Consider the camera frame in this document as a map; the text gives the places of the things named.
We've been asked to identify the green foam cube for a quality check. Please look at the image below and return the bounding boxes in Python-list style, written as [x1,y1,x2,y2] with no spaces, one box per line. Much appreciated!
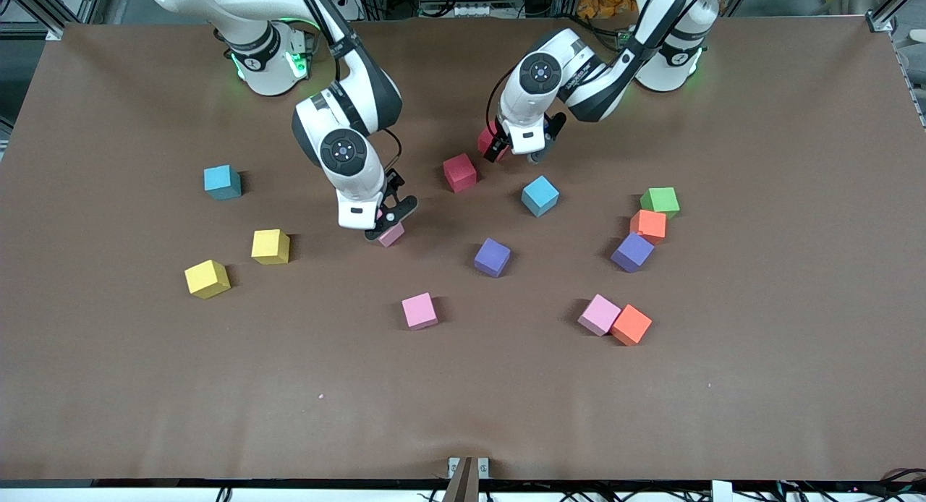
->
[640,187,681,219]

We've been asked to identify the orange foam cube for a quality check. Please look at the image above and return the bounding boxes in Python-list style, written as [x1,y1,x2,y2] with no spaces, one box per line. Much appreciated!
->
[629,209,668,244]
[611,304,653,346]

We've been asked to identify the light blue foam cube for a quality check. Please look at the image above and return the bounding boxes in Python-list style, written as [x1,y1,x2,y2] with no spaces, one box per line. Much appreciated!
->
[521,175,561,218]

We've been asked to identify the purple foam cube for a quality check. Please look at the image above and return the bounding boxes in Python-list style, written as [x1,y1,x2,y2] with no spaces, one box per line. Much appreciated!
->
[474,237,512,278]
[610,231,655,273]

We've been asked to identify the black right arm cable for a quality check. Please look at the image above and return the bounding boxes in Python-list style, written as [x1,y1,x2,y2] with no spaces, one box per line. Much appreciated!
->
[382,128,403,174]

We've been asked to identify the dark teal foam cube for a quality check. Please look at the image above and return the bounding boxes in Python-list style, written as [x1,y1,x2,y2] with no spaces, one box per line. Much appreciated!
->
[203,164,243,201]

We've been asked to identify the pink foam cube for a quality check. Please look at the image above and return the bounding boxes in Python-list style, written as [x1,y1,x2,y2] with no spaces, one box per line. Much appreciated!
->
[577,294,622,337]
[402,292,439,331]
[376,211,407,248]

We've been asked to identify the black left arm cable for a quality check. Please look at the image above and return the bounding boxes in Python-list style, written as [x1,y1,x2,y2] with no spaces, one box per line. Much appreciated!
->
[488,72,511,130]

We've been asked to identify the metal table edge bracket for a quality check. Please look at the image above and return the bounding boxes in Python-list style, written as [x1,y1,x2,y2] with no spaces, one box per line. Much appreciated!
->
[447,456,490,481]

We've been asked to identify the yellow foam cube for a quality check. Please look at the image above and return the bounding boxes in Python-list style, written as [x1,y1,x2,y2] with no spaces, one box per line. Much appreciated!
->
[184,259,232,300]
[251,229,292,265]

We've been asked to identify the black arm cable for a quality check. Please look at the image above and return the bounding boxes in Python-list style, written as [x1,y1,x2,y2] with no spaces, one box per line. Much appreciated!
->
[382,128,403,174]
[488,72,511,130]

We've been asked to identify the brown strip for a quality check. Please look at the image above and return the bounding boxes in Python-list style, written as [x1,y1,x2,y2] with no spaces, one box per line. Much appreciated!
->
[441,456,483,502]

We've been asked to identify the red foam cube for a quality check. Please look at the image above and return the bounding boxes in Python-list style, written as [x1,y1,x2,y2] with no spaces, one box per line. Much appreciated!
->
[477,124,509,161]
[443,153,478,194]

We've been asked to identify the orange objects pile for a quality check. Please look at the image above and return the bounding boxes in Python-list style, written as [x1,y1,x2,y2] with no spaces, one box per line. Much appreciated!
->
[577,0,639,20]

